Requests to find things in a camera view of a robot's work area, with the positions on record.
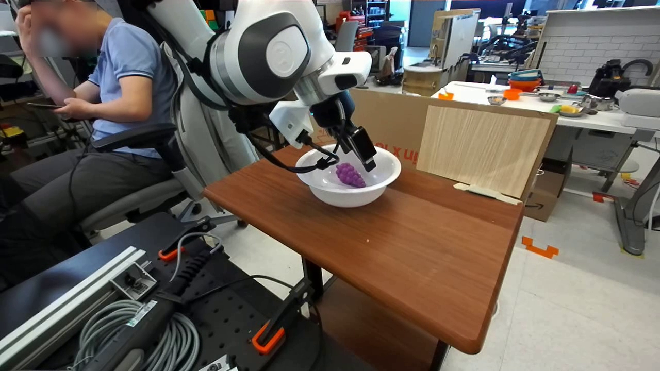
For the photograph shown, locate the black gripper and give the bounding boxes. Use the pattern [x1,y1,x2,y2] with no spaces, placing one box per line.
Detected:
[308,94,379,173]

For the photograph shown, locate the purple plastic grapes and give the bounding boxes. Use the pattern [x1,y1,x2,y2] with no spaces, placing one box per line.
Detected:
[335,161,369,191]

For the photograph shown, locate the white plastic bowl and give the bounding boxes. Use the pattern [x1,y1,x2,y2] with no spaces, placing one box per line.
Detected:
[296,145,405,211]

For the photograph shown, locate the brown wooden table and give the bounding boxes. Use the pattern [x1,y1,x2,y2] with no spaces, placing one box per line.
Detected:
[202,145,527,371]

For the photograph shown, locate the folded cardboard sheet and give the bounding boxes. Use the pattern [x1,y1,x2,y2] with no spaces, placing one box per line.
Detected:
[347,87,559,207]

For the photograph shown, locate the grey jacket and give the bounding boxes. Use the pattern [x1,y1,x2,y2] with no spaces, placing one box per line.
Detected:
[162,88,261,202]

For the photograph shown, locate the small cardboard box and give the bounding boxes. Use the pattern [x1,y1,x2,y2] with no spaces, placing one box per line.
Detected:
[524,167,573,223]

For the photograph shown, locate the orange floor marker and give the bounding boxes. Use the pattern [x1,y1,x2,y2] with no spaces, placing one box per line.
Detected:
[521,236,561,263]

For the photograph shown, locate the yellow green object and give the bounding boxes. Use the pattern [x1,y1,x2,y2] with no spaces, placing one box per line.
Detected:
[548,102,586,120]

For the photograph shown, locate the black grey office chair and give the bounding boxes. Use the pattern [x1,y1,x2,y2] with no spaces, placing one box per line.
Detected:
[78,122,250,236]

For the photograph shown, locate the seated person blue shirt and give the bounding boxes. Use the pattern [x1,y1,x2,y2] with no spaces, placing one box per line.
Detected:
[0,0,182,236]

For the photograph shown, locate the white work desk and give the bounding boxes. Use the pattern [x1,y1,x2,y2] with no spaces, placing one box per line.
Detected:
[439,81,660,194]

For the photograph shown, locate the white perforated panel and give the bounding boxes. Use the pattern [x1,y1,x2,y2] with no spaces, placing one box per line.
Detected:
[536,7,660,88]

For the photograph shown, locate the black device on desk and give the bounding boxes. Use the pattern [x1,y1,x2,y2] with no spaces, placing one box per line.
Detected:
[588,59,657,99]

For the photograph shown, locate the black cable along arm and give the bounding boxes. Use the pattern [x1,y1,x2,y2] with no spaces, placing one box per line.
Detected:
[147,12,343,175]

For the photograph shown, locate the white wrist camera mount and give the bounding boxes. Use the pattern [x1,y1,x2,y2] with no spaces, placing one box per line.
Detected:
[268,99,318,151]

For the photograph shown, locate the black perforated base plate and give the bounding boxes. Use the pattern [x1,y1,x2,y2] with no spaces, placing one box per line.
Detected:
[150,245,326,371]

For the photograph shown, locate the black clamp orange handle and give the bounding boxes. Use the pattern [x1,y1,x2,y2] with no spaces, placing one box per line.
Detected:
[155,217,217,264]
[248,277,318,357]

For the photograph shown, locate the grey metal bracket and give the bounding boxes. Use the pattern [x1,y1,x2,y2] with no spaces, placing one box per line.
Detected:
[106,263,159,303]

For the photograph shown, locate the thick black cable connector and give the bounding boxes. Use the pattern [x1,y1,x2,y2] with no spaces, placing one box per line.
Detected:
[81,236,213,371]

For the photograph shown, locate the grey cable bundle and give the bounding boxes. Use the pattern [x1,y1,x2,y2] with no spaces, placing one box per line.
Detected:
[69,298,202,371]

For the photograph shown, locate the aluminium profile rail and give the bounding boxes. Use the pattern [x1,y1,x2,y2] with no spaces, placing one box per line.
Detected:
[0,245,150,370]

